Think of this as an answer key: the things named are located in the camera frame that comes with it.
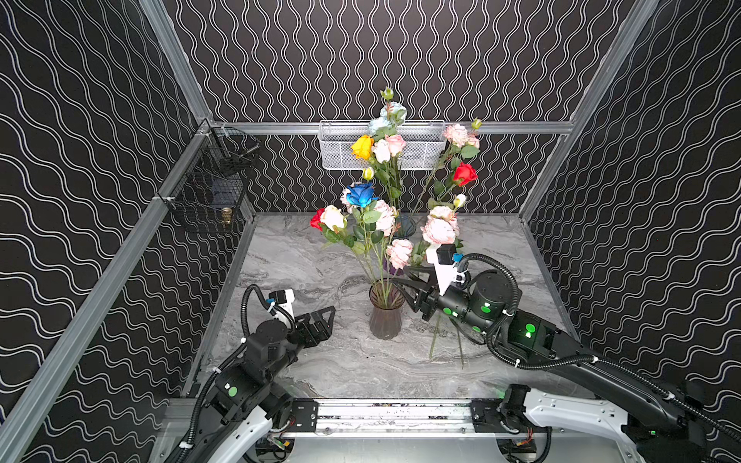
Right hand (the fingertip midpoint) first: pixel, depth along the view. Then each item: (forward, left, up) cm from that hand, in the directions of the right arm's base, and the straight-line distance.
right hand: (399, 272), depth 60 cm
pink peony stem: (+1, -13, -36) cm, 39 cm away
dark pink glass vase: (+5, +2, -20) cm, 20 cm away
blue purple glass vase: (+18, -3, -6) cm, 19 cm away
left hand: (-2, +16, -14) cm, 22 cm away
